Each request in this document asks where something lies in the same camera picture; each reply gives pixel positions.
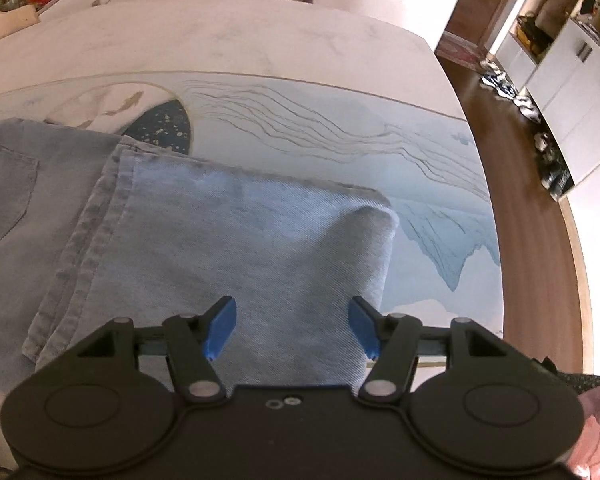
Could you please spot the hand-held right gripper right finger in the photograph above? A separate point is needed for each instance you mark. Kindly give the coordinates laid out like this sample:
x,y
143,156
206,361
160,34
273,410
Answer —
x,y
362,327

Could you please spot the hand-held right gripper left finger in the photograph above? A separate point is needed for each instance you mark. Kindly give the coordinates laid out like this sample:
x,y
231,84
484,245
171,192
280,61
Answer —
x,y
220,327

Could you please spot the light blue jeans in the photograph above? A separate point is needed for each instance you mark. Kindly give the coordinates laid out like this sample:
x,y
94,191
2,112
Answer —
x,y
260,240

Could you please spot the blue printed table mat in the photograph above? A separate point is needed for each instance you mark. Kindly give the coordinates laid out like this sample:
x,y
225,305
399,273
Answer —
x,y
330,135

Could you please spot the dark floral garment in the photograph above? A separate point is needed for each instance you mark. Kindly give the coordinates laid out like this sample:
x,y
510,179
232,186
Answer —
x,y
580,377

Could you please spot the pink garment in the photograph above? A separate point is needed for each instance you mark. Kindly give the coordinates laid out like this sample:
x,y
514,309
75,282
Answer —
x,y
597,425

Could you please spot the row of shoes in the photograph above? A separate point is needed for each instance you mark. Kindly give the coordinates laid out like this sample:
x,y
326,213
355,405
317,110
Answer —
x,y
500,82

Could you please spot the patterned doormat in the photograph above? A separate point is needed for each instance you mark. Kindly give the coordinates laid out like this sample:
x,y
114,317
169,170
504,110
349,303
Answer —
x,y
457,50

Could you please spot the white wardrobe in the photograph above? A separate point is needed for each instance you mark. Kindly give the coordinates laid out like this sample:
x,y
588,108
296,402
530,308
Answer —
x,y
580,90

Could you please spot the yellow bag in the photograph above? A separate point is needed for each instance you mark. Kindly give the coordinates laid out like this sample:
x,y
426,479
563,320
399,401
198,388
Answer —
x,y
527,31

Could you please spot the brown wooden door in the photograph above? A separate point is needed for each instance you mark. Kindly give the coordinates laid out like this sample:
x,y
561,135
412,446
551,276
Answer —
x,y
480,5

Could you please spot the beige box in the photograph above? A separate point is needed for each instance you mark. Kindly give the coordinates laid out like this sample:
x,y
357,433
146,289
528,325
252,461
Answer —
x,y
10,22

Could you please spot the beige hanging coat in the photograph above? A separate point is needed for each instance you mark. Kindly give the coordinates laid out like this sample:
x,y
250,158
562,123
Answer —
x,y
552,0

